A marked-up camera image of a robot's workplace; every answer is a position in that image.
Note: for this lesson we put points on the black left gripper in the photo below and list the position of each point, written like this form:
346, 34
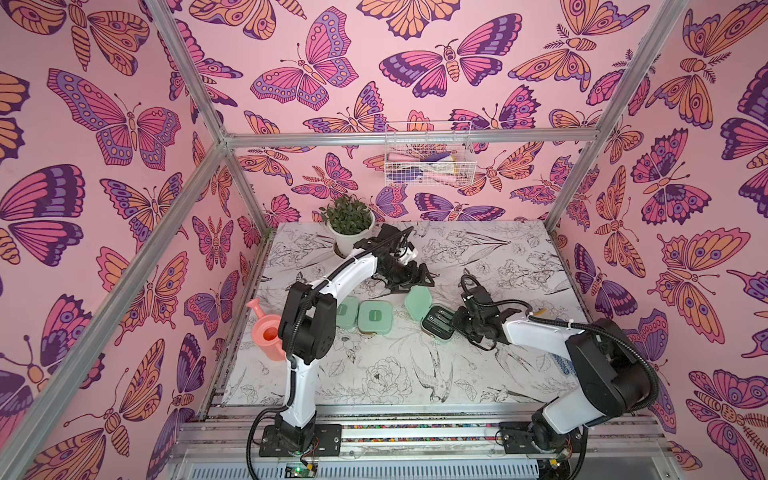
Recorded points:
410, 281

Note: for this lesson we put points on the green case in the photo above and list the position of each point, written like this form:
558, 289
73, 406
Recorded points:
347, 313
375, 317
434, 319

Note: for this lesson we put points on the pink plastic toy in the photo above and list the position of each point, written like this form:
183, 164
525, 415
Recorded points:
264, 334

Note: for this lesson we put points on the potted green plant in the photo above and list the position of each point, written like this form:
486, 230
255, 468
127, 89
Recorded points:
349, 220

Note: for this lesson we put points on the white wire wall basket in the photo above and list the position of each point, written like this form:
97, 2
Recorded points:
429, 157

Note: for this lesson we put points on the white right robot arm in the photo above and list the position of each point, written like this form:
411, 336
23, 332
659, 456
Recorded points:
613, 377

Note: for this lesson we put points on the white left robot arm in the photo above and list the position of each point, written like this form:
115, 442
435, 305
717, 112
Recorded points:
308, 322

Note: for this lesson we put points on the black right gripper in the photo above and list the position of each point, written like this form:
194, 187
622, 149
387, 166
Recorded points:
459, 318

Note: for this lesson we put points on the blue knit glove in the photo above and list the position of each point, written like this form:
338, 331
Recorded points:
565, 366

